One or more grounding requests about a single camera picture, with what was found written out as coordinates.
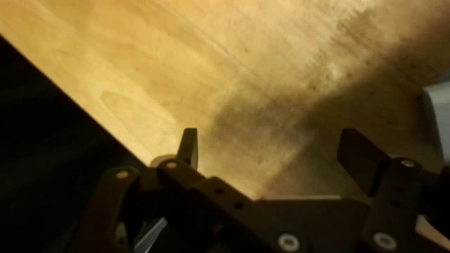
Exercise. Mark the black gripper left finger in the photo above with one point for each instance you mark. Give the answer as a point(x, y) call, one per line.
point(220, 211)

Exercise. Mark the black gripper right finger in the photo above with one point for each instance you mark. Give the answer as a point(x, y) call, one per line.
point(403, 202)

